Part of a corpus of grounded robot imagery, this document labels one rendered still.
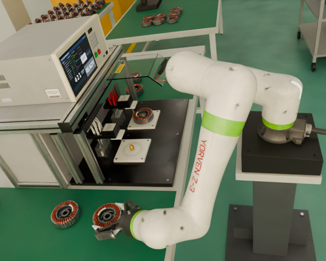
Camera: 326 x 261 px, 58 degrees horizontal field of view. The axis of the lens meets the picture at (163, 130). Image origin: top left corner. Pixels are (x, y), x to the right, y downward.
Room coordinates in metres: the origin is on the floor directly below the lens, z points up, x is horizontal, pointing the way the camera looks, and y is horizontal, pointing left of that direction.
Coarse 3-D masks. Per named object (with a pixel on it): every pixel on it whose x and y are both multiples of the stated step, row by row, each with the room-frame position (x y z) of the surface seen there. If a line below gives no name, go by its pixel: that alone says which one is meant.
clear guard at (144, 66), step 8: (128, 56) 1.49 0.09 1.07; (136, 56) 1.47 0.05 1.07; (144, 56) 1.44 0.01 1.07; (152, 56) 1.42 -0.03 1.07; (160, 56) 1.43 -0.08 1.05; (128, 64) 1.39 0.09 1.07; (136, 64) 1.37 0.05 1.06; (144, 64) 1.35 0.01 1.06; (152, 64) 1.33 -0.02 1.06; (160, 64) 1.36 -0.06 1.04; (112, 72) 1.34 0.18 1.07; (120, 72) 1.32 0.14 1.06; (128, 72) 1.30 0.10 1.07; (136, 72) 1.28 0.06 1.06; (144, 72) 1.26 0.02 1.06; (152, 72) 1.26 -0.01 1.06; (160, 80) 1.23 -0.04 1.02
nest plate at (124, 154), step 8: (120, 144) 1.13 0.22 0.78; (128, 144) 1.12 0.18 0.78; (136, 144) 1.10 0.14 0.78; (144, 144) 1.09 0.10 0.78; (120, 152) 1.07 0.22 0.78; (128, 152) 1.06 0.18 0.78; (136, 152) 1.05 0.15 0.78; (144, 152) 1.03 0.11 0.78; (120, 160) 1.02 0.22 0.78; (128, 160) 1.01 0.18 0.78; (136, 160) 0.99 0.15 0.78; (144, 160) 0.99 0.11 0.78
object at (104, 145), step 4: (104, 140) 1.14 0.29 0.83; (108, 140) 1.13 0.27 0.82; (104, 144) 1.11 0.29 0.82; (108, 144) 1.12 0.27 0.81; (96, 148) 1.09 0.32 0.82; (100, 148) 1.09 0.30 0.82; (104, 148) 1.08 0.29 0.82; (108, 148) 1.11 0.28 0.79; (96, 152) 1.09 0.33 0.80; (100, 152) 1.09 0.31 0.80; (104, 152) 1.08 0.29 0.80; (108, 152) 1.10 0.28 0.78; (100, 156) 1.09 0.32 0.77; (104, 156) 1.08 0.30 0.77
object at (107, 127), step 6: (108, 126) 1.10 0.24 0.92; (114, 126) 1.09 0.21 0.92; (102, 132) 1.08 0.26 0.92; (108, 132) 1.07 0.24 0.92; (114, 132) 1.07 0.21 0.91; (120, 132) 1.10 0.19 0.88; (90, 138) 1.10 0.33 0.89; (96, 138) 1.09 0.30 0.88; (102, 138) 1.08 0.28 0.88; (108, 138) 1.07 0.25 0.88; (114, 138) 1.06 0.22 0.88; (120, 138) 1.06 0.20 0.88
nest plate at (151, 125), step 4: (156, 112) 1.34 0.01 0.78; (156, 116) 1.30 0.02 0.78; (132, 120) 1.32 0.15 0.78; (152, 120) 1.27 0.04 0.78; (156, 120) 1.26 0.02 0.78; (132, 124) 1.28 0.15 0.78; (136, 124) 1.27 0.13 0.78; (140, 124) 1.26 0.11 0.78; (144, 124) 1.25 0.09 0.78; (148, 124) 1.24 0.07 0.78; (152, 124) 1.24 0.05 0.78; (128, 128) 1.26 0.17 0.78; (132, 128) 1.25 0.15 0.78; (136, 128) 1.24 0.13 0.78; (140, 128) 1.23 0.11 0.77; (144, 128) 1.23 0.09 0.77; (148, 128) 1.22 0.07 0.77; (152, 128) 1.21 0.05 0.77
